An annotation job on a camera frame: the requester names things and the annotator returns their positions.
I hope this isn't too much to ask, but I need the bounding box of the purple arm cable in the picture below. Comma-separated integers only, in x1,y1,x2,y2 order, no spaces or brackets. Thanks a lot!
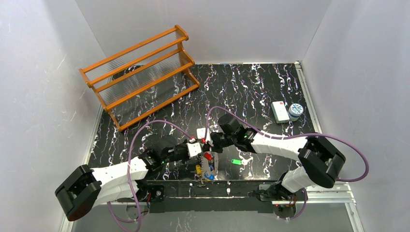
205,106,370,221
106,120,196,232

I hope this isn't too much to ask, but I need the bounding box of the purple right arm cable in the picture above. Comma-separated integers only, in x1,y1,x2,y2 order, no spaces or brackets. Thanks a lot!
205,106,370,221

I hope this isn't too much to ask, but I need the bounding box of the red key tag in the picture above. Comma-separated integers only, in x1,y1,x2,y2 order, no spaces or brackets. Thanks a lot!
204,152,213,161

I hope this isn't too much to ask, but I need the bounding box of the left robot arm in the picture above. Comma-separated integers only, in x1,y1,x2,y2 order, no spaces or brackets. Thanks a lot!
55,142,202,221

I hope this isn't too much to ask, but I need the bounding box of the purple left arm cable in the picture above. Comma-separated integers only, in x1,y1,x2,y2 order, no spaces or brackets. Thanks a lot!
106,120,196,232

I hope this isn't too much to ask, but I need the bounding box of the loose green key tag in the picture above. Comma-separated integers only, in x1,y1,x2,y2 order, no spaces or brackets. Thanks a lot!
231,159,249,165

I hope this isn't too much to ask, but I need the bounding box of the blue white round tin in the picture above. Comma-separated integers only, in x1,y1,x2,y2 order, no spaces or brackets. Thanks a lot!
288,103,304,121

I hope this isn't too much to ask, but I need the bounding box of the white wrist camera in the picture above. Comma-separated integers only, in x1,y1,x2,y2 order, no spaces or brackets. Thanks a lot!
186,137,203,159
196,128,212,145

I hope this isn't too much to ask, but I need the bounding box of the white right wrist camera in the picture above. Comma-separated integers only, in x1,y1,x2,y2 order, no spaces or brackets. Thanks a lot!
196,128,212,145

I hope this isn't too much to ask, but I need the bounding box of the orange wooden shelf rack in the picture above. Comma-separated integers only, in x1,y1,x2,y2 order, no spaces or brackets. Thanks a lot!
79,25,201,131

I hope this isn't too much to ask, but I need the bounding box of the yellow key tag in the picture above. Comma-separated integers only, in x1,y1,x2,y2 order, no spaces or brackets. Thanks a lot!
195,165,202,176

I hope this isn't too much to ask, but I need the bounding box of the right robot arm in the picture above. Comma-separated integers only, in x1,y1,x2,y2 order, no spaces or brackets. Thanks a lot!
210,114,346,194

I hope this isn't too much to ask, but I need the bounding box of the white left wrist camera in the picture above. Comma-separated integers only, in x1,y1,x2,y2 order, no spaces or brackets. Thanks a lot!
186,137,203,159

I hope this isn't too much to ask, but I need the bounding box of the white green small box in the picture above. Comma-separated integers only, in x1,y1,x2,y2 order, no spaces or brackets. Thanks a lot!
271,101,290,124

